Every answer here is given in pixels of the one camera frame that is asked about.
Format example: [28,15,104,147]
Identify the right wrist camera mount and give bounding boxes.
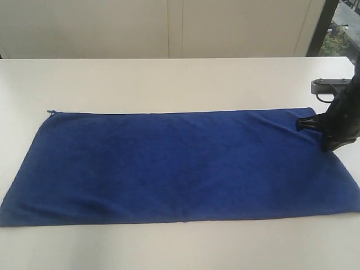
[311,78,351,96]

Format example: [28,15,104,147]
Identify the blue towel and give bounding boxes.
[1,108,359,227]

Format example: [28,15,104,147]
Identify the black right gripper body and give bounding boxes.
[322,60,359,143]

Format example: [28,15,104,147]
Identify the black window frame post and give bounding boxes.
[306,0,339,57]

